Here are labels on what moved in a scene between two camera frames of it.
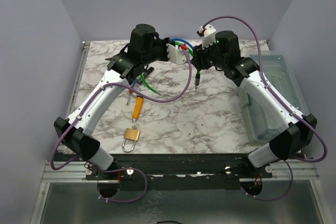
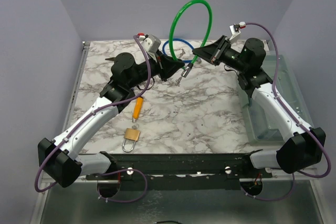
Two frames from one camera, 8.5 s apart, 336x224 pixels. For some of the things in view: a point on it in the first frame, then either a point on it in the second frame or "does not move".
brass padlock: x=130 y=134 does not move
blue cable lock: x=181 y=40 does not move
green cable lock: x=179 y=43 -> x=186 y=71
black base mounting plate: x=179 y=171 does not move
